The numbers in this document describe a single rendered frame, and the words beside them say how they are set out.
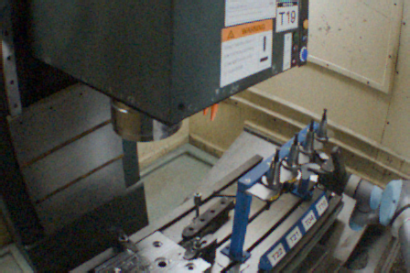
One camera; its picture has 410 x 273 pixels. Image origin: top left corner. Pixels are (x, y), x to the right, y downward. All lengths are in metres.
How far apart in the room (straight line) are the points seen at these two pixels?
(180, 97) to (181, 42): 0.09
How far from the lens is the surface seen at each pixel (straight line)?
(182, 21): 0.55
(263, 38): 0.73
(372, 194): 1.21
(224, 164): 1.96
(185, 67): 0.58
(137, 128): 0.78
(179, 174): 2.19
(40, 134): 1.20
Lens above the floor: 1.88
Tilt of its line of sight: 31 degrees down
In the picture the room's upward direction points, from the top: 2 degrees clockwise
